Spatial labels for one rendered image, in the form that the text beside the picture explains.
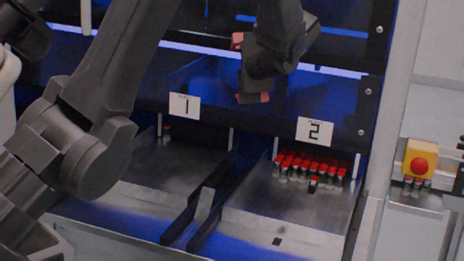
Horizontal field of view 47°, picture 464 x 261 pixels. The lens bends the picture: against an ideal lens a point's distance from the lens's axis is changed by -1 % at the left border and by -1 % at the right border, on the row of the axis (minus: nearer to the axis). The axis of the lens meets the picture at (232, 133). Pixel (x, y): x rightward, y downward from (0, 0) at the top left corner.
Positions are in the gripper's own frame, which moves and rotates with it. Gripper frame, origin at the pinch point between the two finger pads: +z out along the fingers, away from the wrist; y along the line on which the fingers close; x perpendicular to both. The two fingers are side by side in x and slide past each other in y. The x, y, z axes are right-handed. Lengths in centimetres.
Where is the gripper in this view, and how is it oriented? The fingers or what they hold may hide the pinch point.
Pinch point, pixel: (236, 72)
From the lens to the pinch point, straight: 113.4
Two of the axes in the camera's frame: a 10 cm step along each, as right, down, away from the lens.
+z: -4.4, 0.3, 9.0
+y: -0.9, -10.0, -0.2
